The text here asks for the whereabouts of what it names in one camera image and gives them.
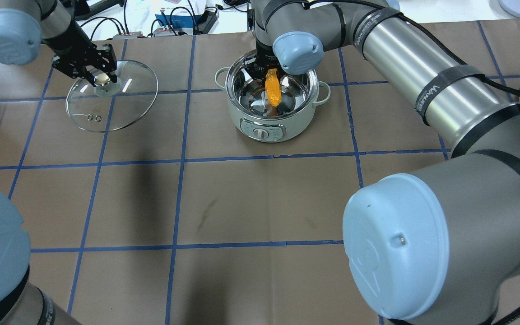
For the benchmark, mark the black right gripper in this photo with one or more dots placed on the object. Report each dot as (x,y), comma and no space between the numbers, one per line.
(262,61)

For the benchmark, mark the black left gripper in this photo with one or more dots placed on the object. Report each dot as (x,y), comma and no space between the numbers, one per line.
(62,39)

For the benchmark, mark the yellow corn cob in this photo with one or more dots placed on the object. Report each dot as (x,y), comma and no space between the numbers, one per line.
(272,87)

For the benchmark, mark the glass pot lid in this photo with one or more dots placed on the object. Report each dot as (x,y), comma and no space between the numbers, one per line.
(110,106)

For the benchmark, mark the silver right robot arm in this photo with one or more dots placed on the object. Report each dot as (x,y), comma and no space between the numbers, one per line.
(364,133)

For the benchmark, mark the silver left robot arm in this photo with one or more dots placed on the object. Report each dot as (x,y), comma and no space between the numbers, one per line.
(26,24)

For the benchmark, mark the pale green electric pot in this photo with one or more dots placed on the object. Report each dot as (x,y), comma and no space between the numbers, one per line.
(270,106)

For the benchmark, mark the grey usb hub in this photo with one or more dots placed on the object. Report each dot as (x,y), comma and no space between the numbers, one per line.
(162,32)
(128,35)

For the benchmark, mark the blue white box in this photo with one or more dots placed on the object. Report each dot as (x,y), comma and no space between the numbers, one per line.
(199,14)

